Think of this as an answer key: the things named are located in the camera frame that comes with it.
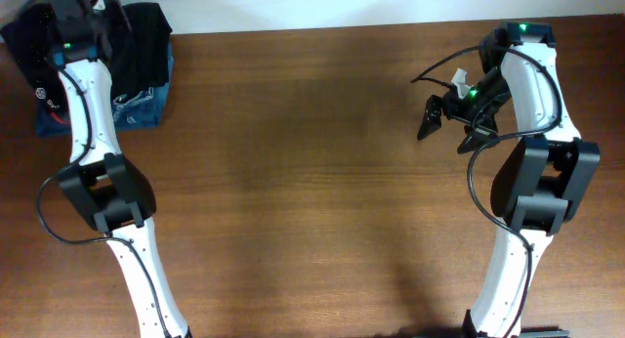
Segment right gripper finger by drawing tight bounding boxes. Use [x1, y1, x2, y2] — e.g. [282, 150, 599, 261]
[417, 95, 441, 140]
[457, 131, 494, 153]

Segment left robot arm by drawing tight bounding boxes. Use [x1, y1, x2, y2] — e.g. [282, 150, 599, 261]
[47, 0, 192, 338]

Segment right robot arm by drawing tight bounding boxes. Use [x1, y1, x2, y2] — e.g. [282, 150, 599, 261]
[417, 21, 600, 338]

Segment folded blue jeans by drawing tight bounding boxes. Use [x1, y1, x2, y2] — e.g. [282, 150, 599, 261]
[21, 42, 174, 137]

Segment black folded sweater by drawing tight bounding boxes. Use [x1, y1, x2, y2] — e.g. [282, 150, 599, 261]
[1, 0, 172, 114]

